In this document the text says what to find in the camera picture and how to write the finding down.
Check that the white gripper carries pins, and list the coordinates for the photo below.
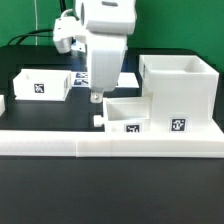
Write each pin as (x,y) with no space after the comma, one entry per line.
(105,55)

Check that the white front drawer tray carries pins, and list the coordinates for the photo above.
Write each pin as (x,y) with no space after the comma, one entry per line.
(128,114)

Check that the white drawer tray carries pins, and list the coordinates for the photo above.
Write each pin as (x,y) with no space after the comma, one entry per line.
(42,85)
(128,114)

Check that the white drawer cabinet box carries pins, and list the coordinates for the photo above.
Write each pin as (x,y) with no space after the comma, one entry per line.
(182,89)

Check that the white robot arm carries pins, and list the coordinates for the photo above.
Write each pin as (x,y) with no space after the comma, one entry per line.
(106,23)

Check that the white rear drawer tray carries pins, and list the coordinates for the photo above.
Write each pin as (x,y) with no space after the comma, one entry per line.
(42,85)

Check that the white fiducial marker sheet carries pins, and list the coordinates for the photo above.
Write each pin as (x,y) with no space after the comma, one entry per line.
(126,80)

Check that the white L-shaped table fence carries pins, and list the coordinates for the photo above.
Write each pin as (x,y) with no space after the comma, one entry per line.
(208,144)

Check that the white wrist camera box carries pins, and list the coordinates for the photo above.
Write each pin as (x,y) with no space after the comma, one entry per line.
(67,29)

